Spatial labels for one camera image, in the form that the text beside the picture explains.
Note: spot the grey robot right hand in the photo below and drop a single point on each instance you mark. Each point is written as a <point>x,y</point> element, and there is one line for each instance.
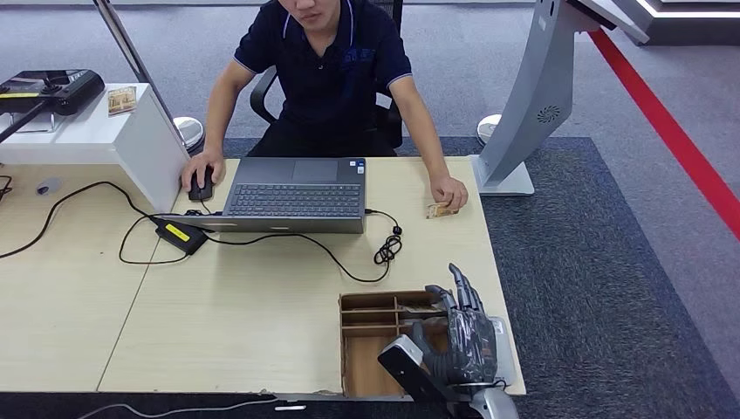
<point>471,347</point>

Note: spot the person's left hand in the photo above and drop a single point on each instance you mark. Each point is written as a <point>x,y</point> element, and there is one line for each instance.
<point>451,191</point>

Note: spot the person's right hand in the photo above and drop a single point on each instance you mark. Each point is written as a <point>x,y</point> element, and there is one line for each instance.
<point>202,160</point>

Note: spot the brown ID card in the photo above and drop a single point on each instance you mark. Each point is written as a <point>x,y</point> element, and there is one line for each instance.
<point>439,211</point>

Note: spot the black computer mouse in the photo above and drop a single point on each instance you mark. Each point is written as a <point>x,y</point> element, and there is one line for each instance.
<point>200,188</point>

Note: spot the pale room key card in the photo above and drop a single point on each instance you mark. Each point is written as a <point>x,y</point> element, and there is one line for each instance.
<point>416,309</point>

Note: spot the wooden organizer tray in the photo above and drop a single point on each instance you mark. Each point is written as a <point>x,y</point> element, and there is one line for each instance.
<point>364,370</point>

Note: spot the person's left forearm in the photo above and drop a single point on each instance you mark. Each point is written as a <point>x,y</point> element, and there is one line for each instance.
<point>425,133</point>

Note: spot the person's right forearm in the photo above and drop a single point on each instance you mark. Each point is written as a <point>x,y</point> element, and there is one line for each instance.
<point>221,118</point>

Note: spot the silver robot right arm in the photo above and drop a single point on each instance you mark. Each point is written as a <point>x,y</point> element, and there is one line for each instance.
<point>497,405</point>

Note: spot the grey card reader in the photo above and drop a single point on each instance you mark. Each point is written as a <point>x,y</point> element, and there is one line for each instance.
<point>507,358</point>

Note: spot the brown printed card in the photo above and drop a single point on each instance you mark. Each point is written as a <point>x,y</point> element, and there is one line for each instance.
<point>121,100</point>

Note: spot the person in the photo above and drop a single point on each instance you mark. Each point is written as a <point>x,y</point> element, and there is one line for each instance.
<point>324,75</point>

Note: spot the white box stand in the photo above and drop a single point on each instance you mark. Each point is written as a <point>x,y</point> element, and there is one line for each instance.
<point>139,150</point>

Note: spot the chrome stanchion base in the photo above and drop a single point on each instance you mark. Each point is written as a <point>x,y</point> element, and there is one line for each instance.
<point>487,128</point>

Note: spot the black power adapter yellow label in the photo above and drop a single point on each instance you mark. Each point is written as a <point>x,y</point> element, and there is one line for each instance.
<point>179,234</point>

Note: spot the black office chair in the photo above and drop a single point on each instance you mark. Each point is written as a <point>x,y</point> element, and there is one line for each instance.
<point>396,118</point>

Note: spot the grey laptop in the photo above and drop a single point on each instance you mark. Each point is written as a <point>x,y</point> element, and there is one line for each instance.
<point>295,199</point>

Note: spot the grey kiosk stand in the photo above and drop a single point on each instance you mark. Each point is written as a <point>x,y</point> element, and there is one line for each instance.
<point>537,87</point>

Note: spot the black handheld terminal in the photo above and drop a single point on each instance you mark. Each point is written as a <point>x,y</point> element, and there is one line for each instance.
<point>69,92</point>

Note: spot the grey desk grommet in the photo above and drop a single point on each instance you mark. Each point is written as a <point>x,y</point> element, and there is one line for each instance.
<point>48,187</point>

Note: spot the clear acrylic stand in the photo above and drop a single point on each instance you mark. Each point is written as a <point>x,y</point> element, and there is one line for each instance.
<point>37,126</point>

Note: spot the black bar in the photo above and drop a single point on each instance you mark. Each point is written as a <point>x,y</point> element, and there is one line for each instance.
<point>17,125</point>

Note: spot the small white strip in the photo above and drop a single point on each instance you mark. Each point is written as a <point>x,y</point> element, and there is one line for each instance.
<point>289,408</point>

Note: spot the red floor tape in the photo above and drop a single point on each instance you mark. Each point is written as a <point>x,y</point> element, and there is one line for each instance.
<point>665,124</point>

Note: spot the grey platform with light strip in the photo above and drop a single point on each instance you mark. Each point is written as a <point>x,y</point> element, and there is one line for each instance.
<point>694,29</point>

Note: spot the chrome stanchion post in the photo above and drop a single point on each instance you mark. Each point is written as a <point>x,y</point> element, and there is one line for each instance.
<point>191,132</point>

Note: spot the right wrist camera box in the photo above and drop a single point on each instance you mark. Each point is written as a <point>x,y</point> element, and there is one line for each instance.
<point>404,361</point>

